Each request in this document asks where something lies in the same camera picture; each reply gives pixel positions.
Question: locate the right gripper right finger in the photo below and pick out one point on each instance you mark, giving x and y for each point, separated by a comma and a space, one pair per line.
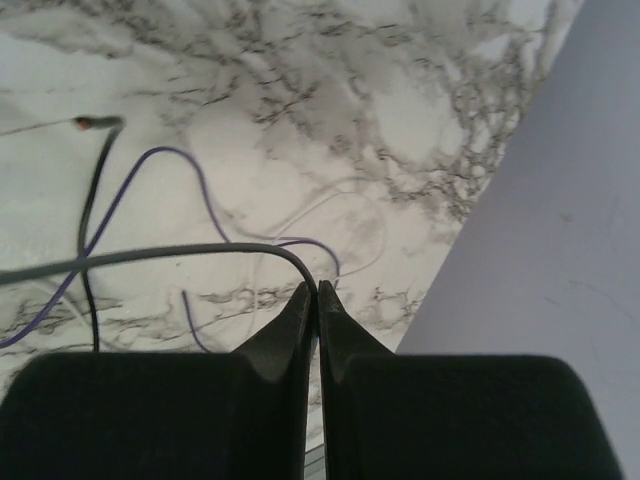
389, 416

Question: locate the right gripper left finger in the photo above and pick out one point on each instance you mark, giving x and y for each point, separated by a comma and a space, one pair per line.
236, 415

